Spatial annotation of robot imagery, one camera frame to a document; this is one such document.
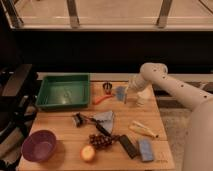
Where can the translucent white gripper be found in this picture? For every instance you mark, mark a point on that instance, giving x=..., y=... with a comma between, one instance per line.
x=138, y=84

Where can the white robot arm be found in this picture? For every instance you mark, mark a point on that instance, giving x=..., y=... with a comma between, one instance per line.
x=198, y=151

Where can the blue plastic cup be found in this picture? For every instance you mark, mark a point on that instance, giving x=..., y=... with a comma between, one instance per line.
x=120, y=93

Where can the yellow banana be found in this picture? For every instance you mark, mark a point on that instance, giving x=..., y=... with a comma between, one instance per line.
x=142, y=129

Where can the grey blue cloth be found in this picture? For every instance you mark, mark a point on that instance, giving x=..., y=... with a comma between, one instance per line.
x=106, y=119

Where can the blue sponge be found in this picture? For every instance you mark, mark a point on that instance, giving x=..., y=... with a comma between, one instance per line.
x=145, y=150

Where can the black rectangular block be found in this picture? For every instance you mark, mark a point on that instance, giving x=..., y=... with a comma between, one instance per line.
x=128, y=146

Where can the dark grape bunch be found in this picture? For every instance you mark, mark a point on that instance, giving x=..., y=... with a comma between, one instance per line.
x=99, y=141

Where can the yellow red apple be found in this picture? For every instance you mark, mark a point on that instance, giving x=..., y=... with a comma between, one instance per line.
x=87, y=153

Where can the green plastic tray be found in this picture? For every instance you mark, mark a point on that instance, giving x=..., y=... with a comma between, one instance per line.
x=67, y=91

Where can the purple bowl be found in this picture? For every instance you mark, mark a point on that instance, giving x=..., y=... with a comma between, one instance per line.
x=39, y=146

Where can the black chair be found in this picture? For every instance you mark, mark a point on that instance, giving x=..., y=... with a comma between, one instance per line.
x=17, y=91

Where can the orange handled tool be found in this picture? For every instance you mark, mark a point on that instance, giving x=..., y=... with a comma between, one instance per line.
x=99, y=99

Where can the black handled kitchen tool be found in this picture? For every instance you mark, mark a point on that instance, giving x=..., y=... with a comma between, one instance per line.
x=80, y=119

